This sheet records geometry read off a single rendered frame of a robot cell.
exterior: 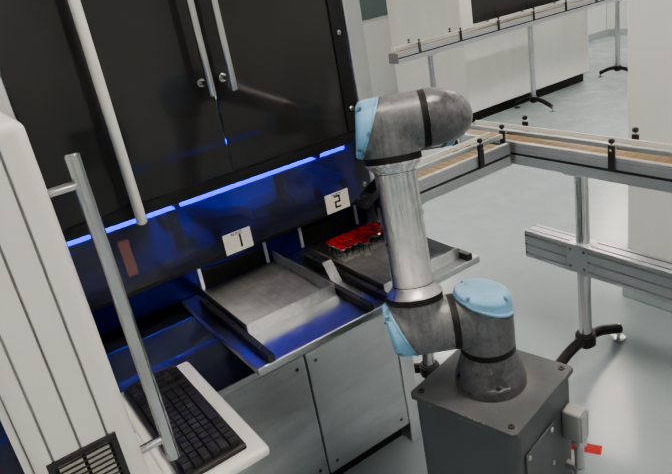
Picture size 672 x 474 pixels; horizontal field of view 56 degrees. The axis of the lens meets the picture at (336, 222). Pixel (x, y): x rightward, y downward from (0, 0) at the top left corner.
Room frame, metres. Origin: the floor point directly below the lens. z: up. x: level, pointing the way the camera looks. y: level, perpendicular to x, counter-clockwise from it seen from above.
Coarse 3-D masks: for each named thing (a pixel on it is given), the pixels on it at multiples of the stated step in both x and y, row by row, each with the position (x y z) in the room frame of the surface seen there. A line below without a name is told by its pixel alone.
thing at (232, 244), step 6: (246, 228) 1.66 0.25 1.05; (228, 234) 1.63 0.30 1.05; (234, 234) 1.64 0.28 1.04; (246, 234) 1.66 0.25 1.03; (228, 240) 1.63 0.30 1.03; (234, 240) 1.64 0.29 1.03; (246, 240) 1.66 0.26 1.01; (252, 240) 1.66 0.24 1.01; (228, 246) 1.63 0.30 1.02; (234, 246) 1.64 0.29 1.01; (240, 246) 1.64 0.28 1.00; (246, 246) 1.65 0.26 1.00; (228, 252) 1.63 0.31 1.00; (234, 252) 1.63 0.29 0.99
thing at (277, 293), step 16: (256, 272) 1.72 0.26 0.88; (272, 272) 1.69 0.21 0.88; (288, 272) 1.67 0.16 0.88; (304, 272) 1.61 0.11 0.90; (224, 288) 1.65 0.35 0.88; (240, 288) 1.63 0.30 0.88; (256, 288) 1.61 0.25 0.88; (272, 288) 1.59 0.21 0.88; (288, 288) 1.57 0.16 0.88; (304, 288) 1.56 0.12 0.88; (320, 288) 1.54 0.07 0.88; (224, 304) 1.55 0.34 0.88; (240, 304) 1.53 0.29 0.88; (256, 304) 1.51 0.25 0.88; (272, 304) 1.50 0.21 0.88; (288, 304) 1.42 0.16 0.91; (304, 304) 1.44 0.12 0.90; (240, 320) 1.38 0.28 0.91; (256, 320) 1.37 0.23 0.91; (272, 320) 1.39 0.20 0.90
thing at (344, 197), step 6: (336, 192) 1.82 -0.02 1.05; (342, 192) 1.83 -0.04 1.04; (330, 198) 1.80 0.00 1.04; (336, 198) 1.81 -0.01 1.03; (342, 198) 1.82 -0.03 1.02; (348, 198) 1.84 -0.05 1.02; (330, 204) 1.80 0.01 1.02; (342, 204) 1.82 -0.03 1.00; (348, 204) 1.83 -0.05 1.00; (330, 210) 1.80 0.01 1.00; (336, 210) 1.81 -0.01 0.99
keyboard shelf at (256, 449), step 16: (192, 368) 1.38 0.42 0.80; (208, 384) 1.30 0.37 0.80; (208, 400) 1.24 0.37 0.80; (224, 400) 1.23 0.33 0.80; (224, 416) 1.17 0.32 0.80; (144, 432) 1.16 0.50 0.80; (240, 432) 1.10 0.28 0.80; (256, 448) 1.04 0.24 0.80; (160, 464) 1.05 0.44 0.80; (224, 464) 1.01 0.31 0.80; (240, 464) 1.01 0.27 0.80
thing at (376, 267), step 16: (432, 240) 1.65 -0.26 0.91; (320, 256) 1.69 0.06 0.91; (368, 256) 1.68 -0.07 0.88; (384, 256) 1.66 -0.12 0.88; (432, 256) 1.61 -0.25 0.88; (448, 256) 1.54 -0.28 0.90; (352, 272) 1.55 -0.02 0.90; (368, 272) 1.58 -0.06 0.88; (384, 272) 1.56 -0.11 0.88; (432, 272) 1.51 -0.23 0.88; (384, 288) 1.43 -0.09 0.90
